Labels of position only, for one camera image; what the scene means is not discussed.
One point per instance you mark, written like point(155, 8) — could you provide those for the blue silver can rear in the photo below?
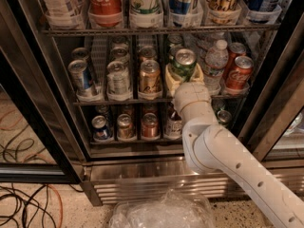
point(82, 53)

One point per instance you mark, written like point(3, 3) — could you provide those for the red cola can front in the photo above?
point(239, 73)

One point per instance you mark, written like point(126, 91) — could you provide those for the dark juice bottle white cap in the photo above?
point(173, 127)

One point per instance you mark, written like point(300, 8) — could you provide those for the gold black bottle top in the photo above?
point(222, 11)

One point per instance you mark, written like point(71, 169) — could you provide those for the blue silver can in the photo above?
point(82, 53)
point(81, 77)

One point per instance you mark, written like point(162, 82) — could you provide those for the red cola can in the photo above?
point(239, 73)
point(235, 49)

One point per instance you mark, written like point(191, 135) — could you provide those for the gold can bottom shelf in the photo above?
point(125, 126)

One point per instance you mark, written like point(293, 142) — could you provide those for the clear plastic bag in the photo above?
point(172, 210)

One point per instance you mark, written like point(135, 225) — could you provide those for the white labelled bottle top left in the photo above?
point(65, 14)

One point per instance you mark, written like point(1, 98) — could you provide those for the blue silver bottle top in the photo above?
point(181, 9)

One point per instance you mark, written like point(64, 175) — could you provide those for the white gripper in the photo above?
point(192, 93)

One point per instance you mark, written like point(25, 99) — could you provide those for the red orange can bottom shelf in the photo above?
point(150, 125)

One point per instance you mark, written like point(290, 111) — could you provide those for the gold soda can front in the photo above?
point(150, 77)

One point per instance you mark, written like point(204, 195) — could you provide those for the gold soda can rear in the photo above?
point(147, 53)

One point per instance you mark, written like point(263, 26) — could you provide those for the gold soda can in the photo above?
point(150, 77)
point(147, 53)

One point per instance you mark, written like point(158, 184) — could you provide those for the red cola can rear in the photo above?
point(235, 49)

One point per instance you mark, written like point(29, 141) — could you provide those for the blue pepsi can bottom shelf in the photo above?
point(101, 130)

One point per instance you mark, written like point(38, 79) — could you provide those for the green soda can rear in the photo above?
point(174, 40)

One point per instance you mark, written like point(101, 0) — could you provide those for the clear water bottle middle shelf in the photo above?
point(213, 65)

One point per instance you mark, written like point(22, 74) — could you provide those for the stainless steel display fridge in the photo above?
point(34, 61)

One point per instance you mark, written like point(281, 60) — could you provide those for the green soda can front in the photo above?
point(184, 63)

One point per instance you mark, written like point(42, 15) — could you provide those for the white silver can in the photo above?
point(120, 54)
point(119, 41)
point(118, 78)

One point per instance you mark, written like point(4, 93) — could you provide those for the white green bottle top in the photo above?
point(143, 12)

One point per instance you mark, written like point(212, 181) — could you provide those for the white silver can rear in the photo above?
point(119, 41)

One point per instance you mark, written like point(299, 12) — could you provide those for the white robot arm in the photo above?
point(209, 146)

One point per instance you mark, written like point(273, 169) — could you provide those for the green can bottom shelf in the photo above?
point(224, 117)

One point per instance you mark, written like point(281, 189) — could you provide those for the blue silver can front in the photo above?
point(81, 77)

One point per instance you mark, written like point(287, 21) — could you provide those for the white silver can front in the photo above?
point(118, 78)

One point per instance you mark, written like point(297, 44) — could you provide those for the green soda can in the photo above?
point(184, 63)
point(172, 53)
point(174, 40)

